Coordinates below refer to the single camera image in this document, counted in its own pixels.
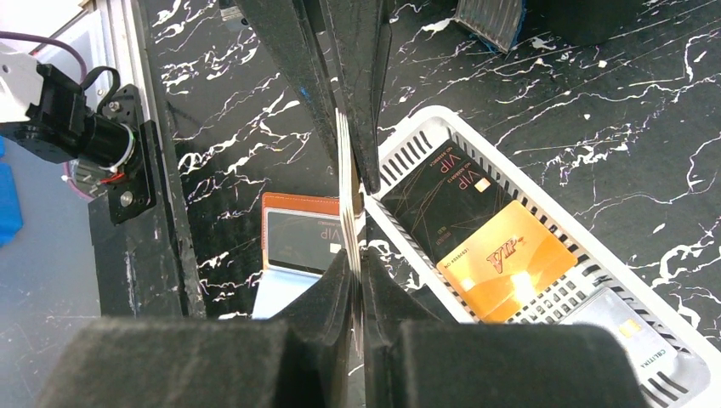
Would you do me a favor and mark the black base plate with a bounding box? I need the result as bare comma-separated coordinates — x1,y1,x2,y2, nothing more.
88,85,207,318

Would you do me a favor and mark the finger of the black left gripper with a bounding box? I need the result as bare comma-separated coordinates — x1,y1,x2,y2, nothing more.
321,0,392,195
236,0,338,167

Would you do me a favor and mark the white plastic basket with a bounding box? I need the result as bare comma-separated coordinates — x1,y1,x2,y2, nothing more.
366,105,720,407

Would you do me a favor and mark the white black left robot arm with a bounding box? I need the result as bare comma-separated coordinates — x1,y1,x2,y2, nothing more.
1,1,392,194

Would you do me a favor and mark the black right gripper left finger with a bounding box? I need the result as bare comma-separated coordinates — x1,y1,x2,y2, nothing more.
37,252,352,407

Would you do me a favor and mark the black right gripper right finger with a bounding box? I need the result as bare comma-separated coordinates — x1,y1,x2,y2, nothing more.
360,249,646,407

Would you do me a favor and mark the black credit card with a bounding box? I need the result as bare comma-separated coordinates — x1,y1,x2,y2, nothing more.
381,139,513,264
264,209,344,275

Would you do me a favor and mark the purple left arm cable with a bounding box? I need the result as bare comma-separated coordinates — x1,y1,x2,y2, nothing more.
0,31,91,86

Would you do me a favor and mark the white credit card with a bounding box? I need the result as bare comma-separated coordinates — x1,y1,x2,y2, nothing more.
561,288,678,381

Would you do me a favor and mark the orange credit card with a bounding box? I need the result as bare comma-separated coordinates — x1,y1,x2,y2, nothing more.
437,200,577,323

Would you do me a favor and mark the brown leather card holder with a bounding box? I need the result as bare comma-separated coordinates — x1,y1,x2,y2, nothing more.
252,192,344,320

